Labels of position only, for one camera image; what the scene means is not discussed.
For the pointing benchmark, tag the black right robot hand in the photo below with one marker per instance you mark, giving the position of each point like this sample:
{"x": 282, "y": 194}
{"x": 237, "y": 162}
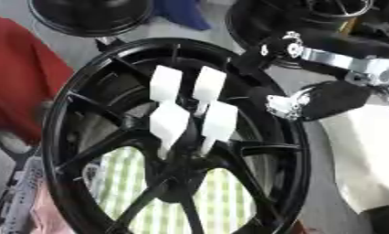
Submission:
{"x": 336, "y": 97}

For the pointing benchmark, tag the red fabric object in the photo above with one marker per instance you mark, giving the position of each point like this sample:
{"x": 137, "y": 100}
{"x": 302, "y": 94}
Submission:
{"x": 22, "y": 76}

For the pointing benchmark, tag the white fabric sheet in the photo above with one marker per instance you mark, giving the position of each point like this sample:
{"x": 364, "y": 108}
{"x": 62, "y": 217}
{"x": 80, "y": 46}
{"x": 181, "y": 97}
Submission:
{"x": 363, "y": 158}

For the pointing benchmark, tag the pink fabric object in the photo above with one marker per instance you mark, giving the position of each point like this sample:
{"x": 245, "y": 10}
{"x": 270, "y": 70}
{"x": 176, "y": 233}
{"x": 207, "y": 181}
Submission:
{"x": 48, "y": 210}

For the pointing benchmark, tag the white pin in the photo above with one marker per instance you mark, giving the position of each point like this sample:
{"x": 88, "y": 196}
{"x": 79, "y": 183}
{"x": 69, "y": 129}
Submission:
{"x": 164, "y": 83}
{"x": 220, "y": 122}
{"x": 208, "y": 83}
{"x": 168, "y": 122}

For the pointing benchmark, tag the blue fabric object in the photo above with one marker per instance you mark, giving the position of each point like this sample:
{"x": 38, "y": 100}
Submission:
{"x": 182, "y": 12}

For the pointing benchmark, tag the black spoked wheel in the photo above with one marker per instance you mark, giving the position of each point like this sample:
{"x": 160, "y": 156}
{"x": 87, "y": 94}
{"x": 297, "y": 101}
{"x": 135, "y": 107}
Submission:
{"x": 75, "y": 170}

